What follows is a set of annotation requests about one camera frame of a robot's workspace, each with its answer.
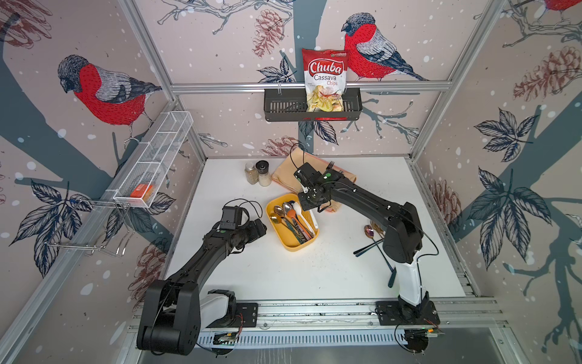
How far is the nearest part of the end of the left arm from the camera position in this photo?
0.67 meters

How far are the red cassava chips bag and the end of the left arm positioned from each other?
49 centimetres

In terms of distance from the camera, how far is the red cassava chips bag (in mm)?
831
